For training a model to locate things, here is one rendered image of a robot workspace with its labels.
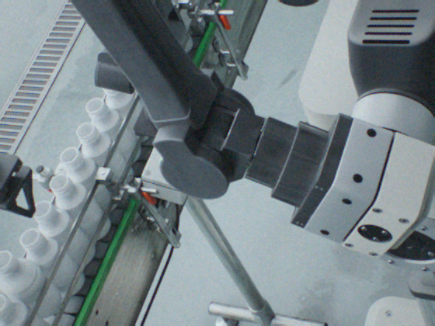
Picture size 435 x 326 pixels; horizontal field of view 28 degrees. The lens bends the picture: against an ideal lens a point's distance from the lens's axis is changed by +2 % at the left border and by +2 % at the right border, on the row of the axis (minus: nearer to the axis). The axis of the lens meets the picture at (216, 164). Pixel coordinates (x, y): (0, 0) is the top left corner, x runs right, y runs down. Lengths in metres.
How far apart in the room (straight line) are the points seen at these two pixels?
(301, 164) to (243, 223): 1.96
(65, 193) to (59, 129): 1.86
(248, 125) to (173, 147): 0.08
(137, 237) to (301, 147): 0.90
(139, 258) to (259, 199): 1.17
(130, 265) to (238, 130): 0.87
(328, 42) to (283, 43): 2.20
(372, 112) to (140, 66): 0.26
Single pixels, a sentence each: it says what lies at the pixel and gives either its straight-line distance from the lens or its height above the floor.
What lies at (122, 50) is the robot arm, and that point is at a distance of 0.84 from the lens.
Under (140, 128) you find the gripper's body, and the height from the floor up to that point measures 1.28.
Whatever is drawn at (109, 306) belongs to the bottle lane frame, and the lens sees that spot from 1.69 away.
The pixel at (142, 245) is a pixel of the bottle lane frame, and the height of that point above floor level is 0.91.
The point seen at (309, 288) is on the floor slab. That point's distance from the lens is 2.65.
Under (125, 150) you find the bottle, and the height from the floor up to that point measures 1.05.
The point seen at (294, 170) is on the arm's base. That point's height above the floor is 1.58.
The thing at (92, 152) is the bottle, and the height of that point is 1.13.
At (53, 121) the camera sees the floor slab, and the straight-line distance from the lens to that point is 3.48.
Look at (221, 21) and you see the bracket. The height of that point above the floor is 1.05.
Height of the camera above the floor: 2.27
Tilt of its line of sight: 49 degrees down
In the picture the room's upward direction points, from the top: 29 degrees counter-clockwise
